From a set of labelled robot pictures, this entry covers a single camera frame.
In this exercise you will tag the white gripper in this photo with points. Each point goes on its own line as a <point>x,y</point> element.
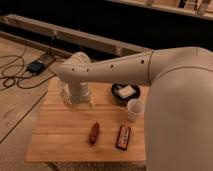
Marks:
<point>79,93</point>

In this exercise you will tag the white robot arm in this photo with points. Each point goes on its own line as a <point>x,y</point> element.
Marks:
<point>178,116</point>

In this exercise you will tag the white ceramic cup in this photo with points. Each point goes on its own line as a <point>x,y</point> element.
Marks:
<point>135,109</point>

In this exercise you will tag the red brown oblong object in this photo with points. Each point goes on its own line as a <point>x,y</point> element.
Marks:
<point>94,133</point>

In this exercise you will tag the black round bowl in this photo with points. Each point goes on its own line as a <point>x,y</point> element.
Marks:
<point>124,101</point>

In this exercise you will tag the wooden table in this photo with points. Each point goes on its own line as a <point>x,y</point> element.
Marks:
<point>62,132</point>

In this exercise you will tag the black red rectangular box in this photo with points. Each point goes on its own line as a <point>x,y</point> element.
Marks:
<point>123,137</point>

